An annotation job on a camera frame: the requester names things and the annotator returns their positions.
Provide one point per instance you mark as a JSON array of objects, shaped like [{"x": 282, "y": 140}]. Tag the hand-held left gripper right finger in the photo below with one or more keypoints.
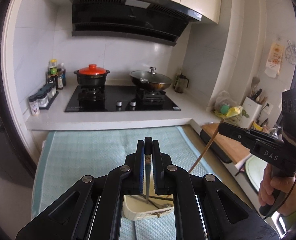
[{"x": 156, "y": 177}]

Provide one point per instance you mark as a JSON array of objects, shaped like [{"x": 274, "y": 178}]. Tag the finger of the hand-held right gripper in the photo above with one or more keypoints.
[{"x": 231, "y": 131}]

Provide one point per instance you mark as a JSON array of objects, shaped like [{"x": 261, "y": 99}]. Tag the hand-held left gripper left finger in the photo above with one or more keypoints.
[{"x": 141, "y": 177}]

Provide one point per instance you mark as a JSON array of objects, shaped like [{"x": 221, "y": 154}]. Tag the black chopstick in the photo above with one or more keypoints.
[{"x": 147, "y": 180}]

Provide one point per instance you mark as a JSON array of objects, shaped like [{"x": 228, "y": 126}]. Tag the cream ribbed utensil holder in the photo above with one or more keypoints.
[{"x": 137, "y": 212}]

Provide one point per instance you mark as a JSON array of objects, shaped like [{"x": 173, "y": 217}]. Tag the wooden chopstick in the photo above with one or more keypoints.
[{"x": 203, "y": 152}]

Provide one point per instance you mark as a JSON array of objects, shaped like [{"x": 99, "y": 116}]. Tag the person's right hand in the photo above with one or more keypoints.
[{"x": 264, "y": 187}]

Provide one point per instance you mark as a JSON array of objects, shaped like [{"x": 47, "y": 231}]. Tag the wooden cutting board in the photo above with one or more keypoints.
[{"x": 228, "y": 145}]

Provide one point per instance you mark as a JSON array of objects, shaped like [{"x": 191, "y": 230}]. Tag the yellow cloth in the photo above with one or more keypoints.
[{"x": 234, "y": 111}]

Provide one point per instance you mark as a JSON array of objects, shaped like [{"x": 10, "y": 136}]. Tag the pale green cutting board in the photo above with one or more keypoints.
[{"x": 255, "y": 172}]

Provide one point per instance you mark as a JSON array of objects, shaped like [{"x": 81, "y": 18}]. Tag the yellow paper cup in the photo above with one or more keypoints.
[{"x": 257, "y": 127}]

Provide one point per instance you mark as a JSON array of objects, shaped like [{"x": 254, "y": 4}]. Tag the white knife holder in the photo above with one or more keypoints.
[{"x": 250, "y": 112}]

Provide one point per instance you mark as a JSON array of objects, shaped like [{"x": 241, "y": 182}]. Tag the dark flat tray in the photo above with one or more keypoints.
[{"x": 213, "y": 150}]

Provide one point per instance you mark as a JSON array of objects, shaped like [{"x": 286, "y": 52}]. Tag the clear plastic bag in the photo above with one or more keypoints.
[{"x": 221, "y": 97}]

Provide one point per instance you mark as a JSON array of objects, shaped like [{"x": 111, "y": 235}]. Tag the bundle of wooden chopsticks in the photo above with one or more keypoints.
[{"x": 264, "y": 98}]

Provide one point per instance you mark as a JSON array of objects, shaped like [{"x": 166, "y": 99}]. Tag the grey spatula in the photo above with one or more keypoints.
[{"x": 255, "y": 82}]

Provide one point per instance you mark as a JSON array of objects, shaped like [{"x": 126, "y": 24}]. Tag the teal towel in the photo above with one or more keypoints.
[{"x": 87, "y": 150}]

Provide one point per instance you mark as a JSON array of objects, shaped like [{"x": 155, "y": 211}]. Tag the glass french press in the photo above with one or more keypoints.
[{"x": 181, "y": 85}]

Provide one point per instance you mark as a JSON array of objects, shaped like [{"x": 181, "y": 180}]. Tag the black gas hob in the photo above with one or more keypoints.
[{"x": 120, "y": 97}]

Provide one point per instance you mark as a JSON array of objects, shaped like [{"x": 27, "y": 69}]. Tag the dark wok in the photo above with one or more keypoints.
[{"x": 153, "y": 87}]

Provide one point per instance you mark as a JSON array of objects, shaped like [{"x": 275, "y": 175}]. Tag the glass wok lid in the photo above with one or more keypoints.
[{"x": 150, "y": 76}]

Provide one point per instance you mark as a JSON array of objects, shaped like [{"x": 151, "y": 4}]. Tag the black pot with red lid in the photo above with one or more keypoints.
[{"x": 91, "y": 76}]

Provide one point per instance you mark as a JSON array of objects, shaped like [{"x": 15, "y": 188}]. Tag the rack of spice jars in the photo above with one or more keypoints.
[{"x": 47, "y": 96}]

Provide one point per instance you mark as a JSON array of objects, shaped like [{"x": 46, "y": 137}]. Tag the dark sauce bottle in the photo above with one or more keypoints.
[{"x": 62, "y": 77}]

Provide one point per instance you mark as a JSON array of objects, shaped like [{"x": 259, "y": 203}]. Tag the white jar with black lid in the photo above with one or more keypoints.
[{"x": 34, "y": 106}]

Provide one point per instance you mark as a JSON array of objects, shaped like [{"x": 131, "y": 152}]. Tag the yellow cap bottle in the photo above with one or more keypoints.
[{"x": 53, "y": 68}]

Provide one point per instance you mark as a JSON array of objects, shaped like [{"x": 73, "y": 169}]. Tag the black range hood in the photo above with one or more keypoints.
[{"x": 127, "y": 17}]

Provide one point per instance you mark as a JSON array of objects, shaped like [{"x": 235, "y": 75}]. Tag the white wall socket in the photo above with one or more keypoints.
[{"x": 268, "y": 108}]

